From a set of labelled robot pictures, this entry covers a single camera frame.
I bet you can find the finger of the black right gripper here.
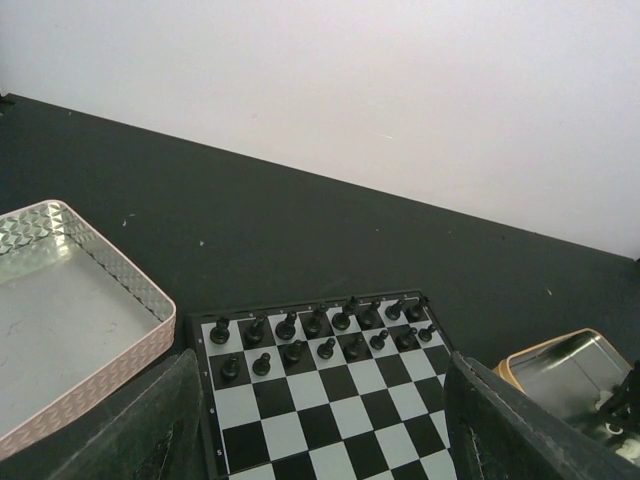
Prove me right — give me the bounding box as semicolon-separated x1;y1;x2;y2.
599;361;639;420

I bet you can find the black white chessboard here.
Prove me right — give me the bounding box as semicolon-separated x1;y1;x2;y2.
185;291;456;479

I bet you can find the gold metal tin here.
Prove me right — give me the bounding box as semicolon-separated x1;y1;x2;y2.
492;327;640;461

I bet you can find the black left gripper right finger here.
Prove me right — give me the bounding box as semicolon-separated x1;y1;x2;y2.
444;352;639;479

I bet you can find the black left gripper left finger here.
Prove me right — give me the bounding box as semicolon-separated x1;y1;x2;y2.
47;350;203;479

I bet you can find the pink metal tin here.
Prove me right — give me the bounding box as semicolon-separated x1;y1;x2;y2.
1;200;176;458

